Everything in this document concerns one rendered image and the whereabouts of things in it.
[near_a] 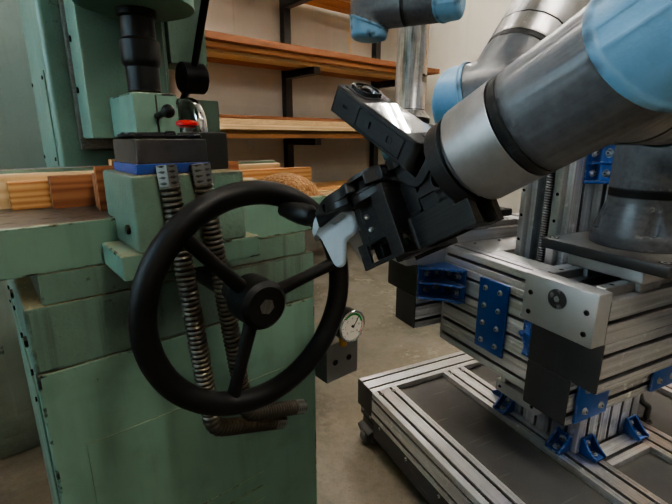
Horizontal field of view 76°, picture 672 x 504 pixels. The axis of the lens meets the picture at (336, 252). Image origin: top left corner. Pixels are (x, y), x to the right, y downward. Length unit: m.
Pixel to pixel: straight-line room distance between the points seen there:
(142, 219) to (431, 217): 0.34
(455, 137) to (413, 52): 0.96
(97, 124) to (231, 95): 2.60
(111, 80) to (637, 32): 0.78
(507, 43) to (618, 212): 0.50
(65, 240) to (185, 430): 0.35
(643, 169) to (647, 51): 0.61
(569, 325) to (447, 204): 0.50
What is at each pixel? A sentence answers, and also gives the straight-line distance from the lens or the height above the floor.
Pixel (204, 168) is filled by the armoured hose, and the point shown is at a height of 0.97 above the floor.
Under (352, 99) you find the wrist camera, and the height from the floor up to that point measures 1.03.
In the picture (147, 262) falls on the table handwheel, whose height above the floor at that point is 0.88.
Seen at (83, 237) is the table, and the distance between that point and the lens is 0.63.
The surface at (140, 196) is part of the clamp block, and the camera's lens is 0.54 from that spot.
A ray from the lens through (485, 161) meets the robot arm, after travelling 0.30.
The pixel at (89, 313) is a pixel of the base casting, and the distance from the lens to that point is 0.66.
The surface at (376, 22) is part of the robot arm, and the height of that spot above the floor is 1.22.
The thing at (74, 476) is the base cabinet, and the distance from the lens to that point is 0.76.
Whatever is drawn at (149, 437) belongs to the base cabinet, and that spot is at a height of 0.56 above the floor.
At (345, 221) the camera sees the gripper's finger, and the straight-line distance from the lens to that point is 0.41.
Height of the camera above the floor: 1.00
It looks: 15 degrees down
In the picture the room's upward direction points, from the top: straight up
